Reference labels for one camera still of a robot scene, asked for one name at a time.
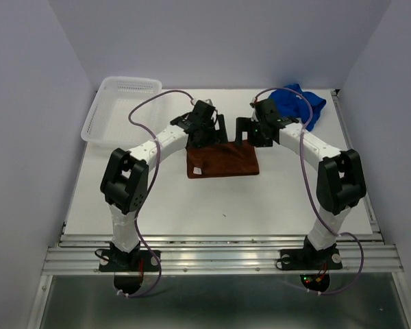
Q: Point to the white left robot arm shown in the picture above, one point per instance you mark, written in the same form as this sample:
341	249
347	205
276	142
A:
125	184

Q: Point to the white plastic basket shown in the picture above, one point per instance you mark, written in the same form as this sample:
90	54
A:
107	123

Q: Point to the brown towel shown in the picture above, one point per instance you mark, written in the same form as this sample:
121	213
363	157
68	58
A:
222	161

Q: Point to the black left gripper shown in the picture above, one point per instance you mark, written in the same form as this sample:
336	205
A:
220	138

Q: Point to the aluminium rail frame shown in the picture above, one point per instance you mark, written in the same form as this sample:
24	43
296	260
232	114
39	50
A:
219	241

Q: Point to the blue towel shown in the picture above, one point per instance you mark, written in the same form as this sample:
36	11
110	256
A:
290	104

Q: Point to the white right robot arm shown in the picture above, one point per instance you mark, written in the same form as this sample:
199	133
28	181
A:
340	183

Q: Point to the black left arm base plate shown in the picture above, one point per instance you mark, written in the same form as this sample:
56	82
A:
137	261

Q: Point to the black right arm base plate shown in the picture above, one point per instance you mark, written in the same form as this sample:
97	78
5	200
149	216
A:
308	260

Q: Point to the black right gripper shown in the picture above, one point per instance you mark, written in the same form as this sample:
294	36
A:
244	124

